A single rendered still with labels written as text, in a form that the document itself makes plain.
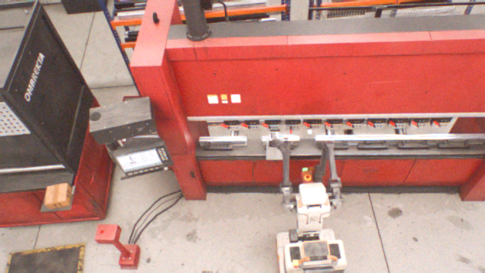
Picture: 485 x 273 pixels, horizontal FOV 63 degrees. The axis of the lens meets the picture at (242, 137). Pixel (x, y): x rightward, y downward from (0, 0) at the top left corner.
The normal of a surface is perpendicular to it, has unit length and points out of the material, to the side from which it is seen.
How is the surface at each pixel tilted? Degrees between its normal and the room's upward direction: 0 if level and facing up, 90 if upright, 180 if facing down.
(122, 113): 1
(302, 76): 90
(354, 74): 90
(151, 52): 0
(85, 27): 0
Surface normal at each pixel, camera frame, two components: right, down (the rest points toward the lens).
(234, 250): -0.07, -0.57
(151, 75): -0.04, 0.82
